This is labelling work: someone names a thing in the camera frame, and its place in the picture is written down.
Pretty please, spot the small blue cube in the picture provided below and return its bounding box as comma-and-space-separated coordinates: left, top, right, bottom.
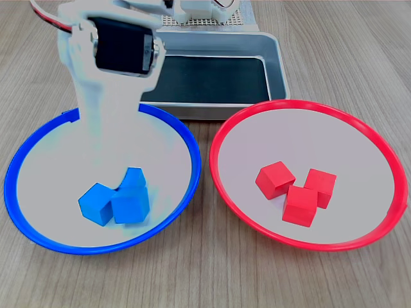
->
110, 185, 150, 225
77, 182, 117, 228
119, 166, 147, 191

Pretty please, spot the small red cube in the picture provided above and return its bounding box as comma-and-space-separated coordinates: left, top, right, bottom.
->
282, 185, 319, 228
303, 168, 338, 210
254, 160, 297, 201

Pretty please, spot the steel tray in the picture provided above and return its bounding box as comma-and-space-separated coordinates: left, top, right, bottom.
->
137, 30, 292, 121

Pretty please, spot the blue-rimmed white plate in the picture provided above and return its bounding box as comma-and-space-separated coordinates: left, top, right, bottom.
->
3, 101, 202, 256

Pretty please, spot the red-rimmed white plate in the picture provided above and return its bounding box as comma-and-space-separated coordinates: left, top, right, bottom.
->
209, 99, 409, 253

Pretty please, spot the red and black cable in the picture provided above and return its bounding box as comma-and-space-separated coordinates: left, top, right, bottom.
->
30, 0, 74, 35

